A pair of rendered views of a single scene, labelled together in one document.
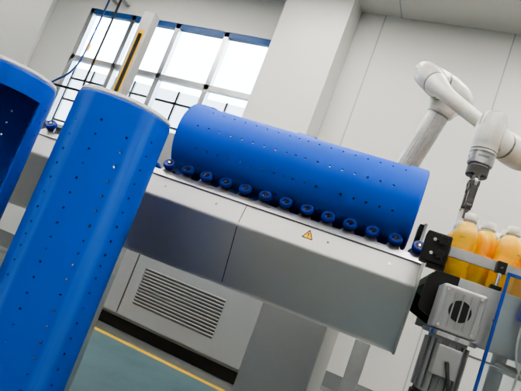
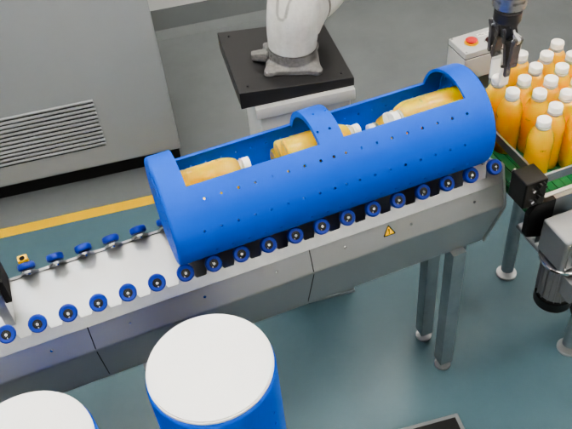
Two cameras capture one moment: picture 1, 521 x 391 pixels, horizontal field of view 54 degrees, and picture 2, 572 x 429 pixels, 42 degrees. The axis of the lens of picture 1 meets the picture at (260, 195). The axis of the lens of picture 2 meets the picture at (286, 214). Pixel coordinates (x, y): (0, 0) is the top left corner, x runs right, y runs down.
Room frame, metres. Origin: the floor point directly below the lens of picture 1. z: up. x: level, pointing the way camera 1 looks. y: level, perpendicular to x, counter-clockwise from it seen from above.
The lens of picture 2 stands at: (0.61, 0.81, 2.39)
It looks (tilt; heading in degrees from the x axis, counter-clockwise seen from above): 45 degrees down; 327
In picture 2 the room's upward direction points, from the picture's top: 6 degrees counter-clockwise
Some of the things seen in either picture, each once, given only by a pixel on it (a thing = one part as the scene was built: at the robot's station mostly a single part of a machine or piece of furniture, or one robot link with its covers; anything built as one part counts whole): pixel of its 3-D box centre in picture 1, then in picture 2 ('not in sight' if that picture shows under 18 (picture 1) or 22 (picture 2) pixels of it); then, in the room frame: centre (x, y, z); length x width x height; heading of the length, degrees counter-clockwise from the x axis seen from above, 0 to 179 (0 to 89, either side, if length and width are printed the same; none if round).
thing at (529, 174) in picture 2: (434, 251); (527, 186); (1.49, -0.54, 0.95); 0.10 x 0.07 x 0.10; 165
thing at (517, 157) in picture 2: not in sight; (497, 137); (1.67, -0.62, 0.96); 0.40 x 0.01 x 0.03; 165
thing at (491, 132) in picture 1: (491, 133); not in sight; (1.75, -0.70, 1.47); 0.13 x 0.11 x 0.16; 113
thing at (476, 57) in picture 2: not in sight; (483, 51); (1.92, -0.82, 1.05); 0.20 x 0.10 x 0.10; 75
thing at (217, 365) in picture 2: (126, 108); (209, 366); (1.51, 0.47, 1.03); 0.28 x 0.28 x 0.01
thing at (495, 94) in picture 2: not in sight; (494, 108); (1.74, -0.69, 1.00); 0.07 x 0.07 x 0.19
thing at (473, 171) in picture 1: (474, 178); (506, 21); (1.74, -0.69, 1.28); 0.08 x 0.07 x 0.09; 165
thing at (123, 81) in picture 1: (84, 174); not in sight; (2.40, 0.81, 0.85); 0.06 x 0.06 x 1.70; 75
